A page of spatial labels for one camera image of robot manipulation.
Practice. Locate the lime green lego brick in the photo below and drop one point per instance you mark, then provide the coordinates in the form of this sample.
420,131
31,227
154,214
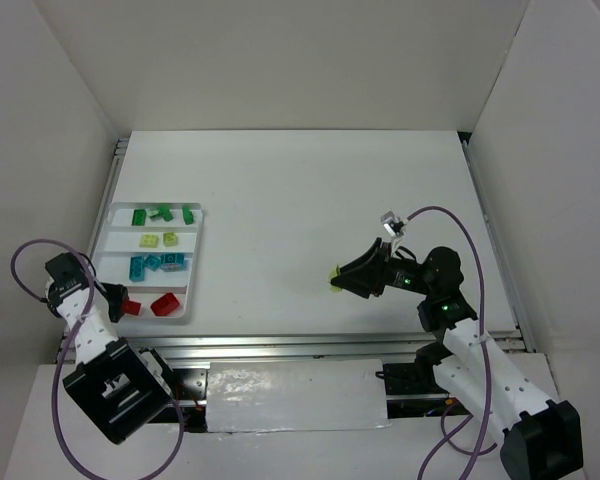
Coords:
170,239

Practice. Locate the red flower lego brick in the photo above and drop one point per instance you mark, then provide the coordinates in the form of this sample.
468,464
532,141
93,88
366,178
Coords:
165,305

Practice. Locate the red half-round lego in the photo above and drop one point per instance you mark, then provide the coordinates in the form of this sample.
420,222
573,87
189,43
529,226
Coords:
132,308

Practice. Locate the lime and red lego brick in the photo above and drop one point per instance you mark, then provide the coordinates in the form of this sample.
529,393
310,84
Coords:
149,241

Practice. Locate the green tree lego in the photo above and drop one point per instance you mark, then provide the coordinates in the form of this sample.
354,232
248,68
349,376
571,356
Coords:
161,211

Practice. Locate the lime slope lego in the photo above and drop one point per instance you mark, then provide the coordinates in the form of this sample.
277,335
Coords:
334,273

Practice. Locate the teal small lego brick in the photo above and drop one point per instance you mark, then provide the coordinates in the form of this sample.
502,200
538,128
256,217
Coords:
152,262

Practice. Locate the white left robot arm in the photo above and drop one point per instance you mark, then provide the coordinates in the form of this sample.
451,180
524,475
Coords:
118,386

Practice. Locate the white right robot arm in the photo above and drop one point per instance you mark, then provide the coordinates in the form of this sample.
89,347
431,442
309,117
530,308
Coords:
537,437

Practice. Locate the white compartment tray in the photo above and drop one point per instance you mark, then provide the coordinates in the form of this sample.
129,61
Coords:
152,250

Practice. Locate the aluminium rail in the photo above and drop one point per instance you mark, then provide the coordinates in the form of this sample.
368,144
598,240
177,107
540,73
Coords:
210,348

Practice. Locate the teal long lego brick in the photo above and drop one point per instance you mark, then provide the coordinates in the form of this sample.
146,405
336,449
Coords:
136,269

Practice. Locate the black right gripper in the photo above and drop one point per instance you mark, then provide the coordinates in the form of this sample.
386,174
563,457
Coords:
380,271

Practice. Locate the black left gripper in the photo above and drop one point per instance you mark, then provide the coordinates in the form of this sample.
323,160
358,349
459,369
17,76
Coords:
113,298

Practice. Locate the dark green lego brick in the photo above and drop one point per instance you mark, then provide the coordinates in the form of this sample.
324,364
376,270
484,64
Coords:
188,215

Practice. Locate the round teal lego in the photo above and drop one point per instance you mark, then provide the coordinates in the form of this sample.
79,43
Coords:
172,262

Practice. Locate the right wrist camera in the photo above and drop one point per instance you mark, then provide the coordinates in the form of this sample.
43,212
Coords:
395,228

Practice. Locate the white taped panel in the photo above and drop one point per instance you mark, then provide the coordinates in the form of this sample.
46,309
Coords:
294,396

